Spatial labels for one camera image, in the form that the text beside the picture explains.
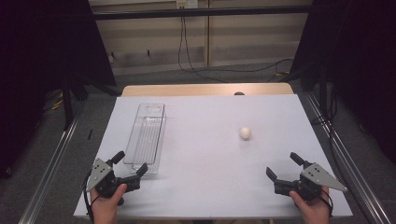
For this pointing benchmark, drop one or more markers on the white egg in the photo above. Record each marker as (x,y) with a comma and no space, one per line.
(245,132)

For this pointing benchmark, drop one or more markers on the long dark-edged desk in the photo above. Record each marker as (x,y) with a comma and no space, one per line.
(202,12)

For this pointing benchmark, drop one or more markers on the black metal stand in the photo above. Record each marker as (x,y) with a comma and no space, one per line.
(67,109)

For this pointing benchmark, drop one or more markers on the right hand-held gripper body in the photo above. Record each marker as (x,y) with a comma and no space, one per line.
(314,177)

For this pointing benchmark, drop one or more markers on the small black floor object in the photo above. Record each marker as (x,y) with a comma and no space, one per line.
(90,134)

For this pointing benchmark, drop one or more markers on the person's right hand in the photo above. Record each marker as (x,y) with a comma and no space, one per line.
(314,211)

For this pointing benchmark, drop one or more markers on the person's left hand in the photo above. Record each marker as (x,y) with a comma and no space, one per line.
(106,210)

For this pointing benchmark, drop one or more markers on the white wall socket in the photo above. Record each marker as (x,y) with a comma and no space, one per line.
(186,3)

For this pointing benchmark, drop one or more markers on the aluminium floor rail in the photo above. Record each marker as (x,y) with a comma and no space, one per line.
(50,174)
(345,155)

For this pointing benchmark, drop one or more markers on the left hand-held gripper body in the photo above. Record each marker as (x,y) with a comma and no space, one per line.
(106,183)

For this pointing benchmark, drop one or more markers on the black curtain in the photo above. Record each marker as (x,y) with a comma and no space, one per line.
(37,62)
(358,46)

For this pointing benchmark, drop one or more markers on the small dark table knob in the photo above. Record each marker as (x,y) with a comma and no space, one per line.
(239,93)

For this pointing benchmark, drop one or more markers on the clear plastic container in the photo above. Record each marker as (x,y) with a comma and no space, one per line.
(146,137)

